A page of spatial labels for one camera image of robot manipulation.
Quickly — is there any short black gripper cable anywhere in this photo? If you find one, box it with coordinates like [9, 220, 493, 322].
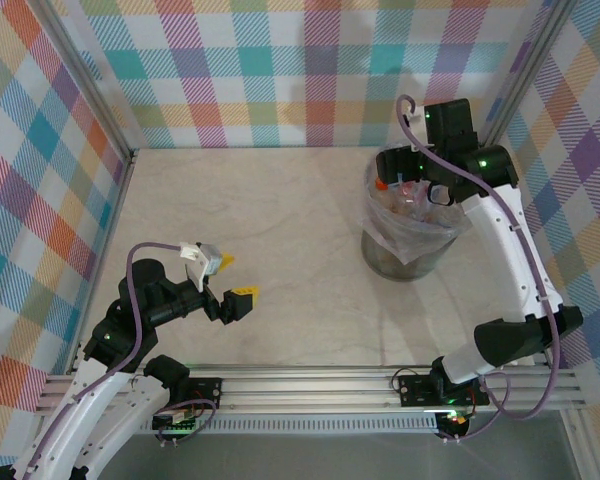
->
[426, 180, 455, 207]

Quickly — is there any aluminium corner post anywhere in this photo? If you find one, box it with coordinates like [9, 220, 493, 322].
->
[562, 407, 599, 480]

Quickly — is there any plaid cloth backdrop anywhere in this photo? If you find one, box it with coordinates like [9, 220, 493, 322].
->
[0, 0, 600, 480]

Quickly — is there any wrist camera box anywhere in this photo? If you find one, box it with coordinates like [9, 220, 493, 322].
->
[404, 107, 436, 151]
[178, 241, 226, 294]

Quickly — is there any slotted grey cable duct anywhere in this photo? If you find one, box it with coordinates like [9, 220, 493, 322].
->
[129, 417, 444, 437]

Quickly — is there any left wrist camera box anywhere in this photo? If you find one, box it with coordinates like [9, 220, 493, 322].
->
[178, 241, 226, 294]

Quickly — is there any long aluminium base rail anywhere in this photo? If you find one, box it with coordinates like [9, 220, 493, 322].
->
[44, 363, 589, 417]

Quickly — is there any grey metal sheet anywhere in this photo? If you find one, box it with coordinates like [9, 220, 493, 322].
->
[99, 434, 581, 480]

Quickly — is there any aluminium side rail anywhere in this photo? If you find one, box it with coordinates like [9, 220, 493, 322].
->
[67, 147, 140, 374]

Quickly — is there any clear plastic bin liner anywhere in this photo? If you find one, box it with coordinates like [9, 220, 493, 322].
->
[360, 149, 474, 266]

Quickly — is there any aluminium frame post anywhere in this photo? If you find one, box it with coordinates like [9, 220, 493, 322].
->
[32, 0, 139, 169]
[482, 0, 579, 156]

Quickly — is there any silver wire mesh bin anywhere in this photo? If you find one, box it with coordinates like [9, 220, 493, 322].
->
[360, 149, 474, 282]

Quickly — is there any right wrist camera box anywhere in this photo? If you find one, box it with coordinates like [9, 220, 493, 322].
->
[404, 107, 436, 151]

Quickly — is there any small circuit board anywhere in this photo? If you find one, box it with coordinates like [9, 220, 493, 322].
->
[435, 409, 474, 432]
[151, 407, 204, 437]

